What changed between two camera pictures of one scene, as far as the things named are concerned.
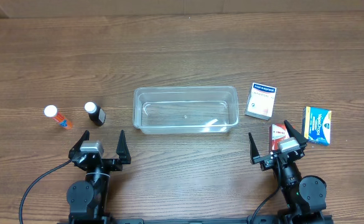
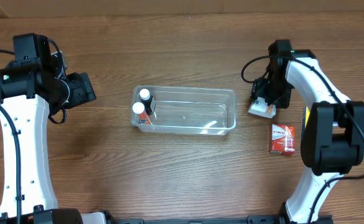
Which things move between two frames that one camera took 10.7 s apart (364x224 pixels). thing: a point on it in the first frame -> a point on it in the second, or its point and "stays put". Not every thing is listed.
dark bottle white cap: (96, 115) -> (146, 99)
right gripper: (281, 158) -> (261, 92)
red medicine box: (277, 132) stays put
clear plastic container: (186, 110) stays put
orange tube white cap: (51, 111) -> (139, 108)
